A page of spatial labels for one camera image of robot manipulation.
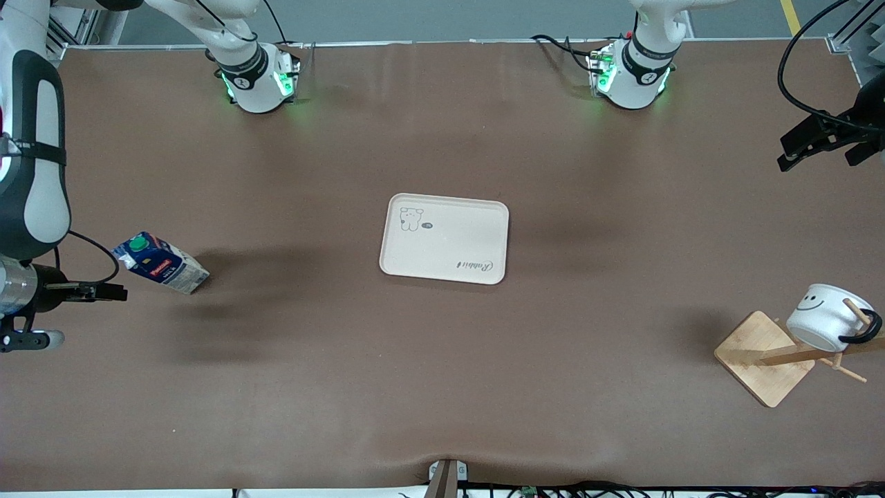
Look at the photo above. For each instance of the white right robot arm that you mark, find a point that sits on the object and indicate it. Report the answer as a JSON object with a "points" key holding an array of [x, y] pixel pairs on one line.
{"points": [[34, 173]]}

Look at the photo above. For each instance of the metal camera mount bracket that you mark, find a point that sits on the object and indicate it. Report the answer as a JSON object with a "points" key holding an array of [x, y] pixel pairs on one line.
{"points": [[446, 477]]}

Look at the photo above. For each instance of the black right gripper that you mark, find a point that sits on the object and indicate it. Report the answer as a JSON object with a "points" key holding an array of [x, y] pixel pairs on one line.
{"points": [[50, 290]]}

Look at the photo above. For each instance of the blue milk carton green cap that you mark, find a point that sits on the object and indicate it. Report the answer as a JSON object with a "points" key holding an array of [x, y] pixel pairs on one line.
{"points": [[162, 264]]}

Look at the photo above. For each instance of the cream plastic tray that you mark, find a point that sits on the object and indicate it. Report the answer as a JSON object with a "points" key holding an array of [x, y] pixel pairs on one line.
{"points": [[449, 238]]}

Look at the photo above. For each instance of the wooden cup rack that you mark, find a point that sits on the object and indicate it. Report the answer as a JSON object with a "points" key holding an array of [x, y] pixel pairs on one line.
{"points": [[760, 360]]}

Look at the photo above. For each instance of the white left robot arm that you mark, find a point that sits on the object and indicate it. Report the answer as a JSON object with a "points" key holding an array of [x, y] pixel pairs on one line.
{"points": [[632, 86]]}

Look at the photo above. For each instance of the aluminium frame profile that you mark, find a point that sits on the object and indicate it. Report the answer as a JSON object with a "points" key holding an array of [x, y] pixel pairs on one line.
{"points": [[90, 31], [854, 34]]}

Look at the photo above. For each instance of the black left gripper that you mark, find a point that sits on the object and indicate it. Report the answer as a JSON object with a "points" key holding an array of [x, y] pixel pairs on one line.
{"points": [[865, 111]]}

